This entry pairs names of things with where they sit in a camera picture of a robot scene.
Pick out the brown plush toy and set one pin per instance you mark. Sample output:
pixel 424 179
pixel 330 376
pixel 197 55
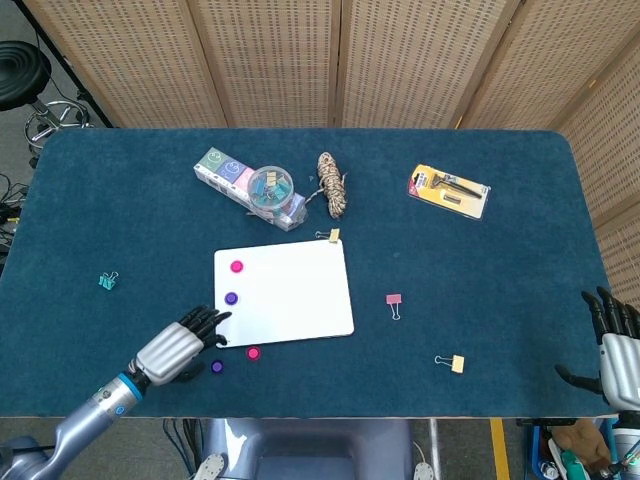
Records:
pixel 582 442

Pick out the small yellow binder clip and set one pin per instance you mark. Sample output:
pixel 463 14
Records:
pixel 334 235

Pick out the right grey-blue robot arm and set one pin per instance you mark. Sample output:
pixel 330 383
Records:
pixel 627 442

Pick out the blue storage bin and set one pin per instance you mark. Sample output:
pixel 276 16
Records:
pixel 536 450

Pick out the pink binder clip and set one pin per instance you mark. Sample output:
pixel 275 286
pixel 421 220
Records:
pixel 394 299

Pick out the dark blue table cloth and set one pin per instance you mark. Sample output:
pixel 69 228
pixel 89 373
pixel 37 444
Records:
pixel 125 200

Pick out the teal binder clip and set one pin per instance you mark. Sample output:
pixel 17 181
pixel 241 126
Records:
pixel 106 283

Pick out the wooden rattan folding screen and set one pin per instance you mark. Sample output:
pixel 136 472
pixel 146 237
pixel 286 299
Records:
pixel 280 60

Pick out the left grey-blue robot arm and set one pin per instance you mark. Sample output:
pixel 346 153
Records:
pixel 90 410

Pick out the black metal pole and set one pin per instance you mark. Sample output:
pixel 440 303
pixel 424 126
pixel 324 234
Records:
pixel 65 62

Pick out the purple round magnet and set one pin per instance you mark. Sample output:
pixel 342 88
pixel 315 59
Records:
pixel 216 366
pixel 231 298

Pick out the clear tub of binder clips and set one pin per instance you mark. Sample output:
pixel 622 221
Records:
pixel 270 187

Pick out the pink round magnet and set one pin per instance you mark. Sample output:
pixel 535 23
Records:
pixel 236 266
pixel 253 353

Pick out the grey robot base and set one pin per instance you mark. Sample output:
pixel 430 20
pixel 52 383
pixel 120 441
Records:
pixel 310 445

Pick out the long white smiley-print box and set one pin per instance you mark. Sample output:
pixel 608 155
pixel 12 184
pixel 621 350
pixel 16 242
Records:
pixel 212 167

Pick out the yellow razor blister pack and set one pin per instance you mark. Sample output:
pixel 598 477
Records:
pixel 450 197

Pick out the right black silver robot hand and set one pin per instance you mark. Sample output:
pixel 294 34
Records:
pixel 620 370

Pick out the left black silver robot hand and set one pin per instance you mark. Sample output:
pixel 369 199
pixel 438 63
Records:
pixel 167 352

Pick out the white magnetic board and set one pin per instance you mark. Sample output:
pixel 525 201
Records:
pixel 290 295

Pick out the black round stool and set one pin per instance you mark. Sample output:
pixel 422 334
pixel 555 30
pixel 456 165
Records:
pixel 20 70

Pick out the large yellow binder clip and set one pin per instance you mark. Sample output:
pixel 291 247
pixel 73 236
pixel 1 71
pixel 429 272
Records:
pixel 457 363

